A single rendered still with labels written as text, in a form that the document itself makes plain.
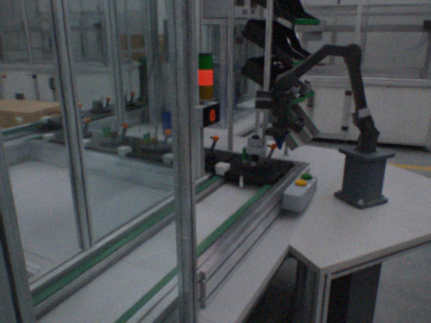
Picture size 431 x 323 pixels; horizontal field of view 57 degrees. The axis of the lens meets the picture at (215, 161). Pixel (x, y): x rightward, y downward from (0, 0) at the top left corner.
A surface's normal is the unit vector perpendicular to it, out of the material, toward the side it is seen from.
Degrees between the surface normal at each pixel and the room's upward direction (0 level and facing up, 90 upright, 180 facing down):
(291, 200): 90
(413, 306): 0
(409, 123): 90
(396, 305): 0
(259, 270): 0
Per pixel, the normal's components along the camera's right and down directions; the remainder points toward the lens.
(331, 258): 0.00, -0.95
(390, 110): -0.33, 0.31
